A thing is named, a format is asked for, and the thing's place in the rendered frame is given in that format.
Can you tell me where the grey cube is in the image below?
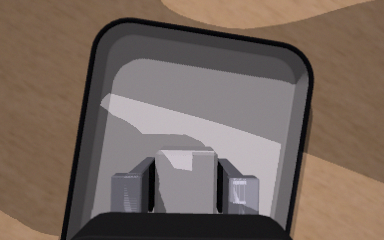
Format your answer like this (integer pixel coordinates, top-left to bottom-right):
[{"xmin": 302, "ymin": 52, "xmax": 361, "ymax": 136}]
[{"xmin": 154, "ymin": 146, "xmax": 218, "ymax": 214}]

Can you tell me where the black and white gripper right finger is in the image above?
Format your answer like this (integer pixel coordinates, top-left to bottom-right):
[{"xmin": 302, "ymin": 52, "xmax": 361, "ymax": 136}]
[{"xmin": 216, "ymin": 158, "xmax": 259, "ymax": 214}]

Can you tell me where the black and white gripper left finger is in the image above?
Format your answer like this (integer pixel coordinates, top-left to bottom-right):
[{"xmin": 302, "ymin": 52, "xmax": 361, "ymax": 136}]
[{"xmin": 111, "ymin": 157, "xmax": 155, "ymax": 213}]

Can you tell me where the grey rectangular tray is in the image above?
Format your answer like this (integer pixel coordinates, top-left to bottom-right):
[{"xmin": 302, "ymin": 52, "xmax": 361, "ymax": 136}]
[{"xmin": 60, "ymin": 17, "xmax": 314, "ymax": 240}]

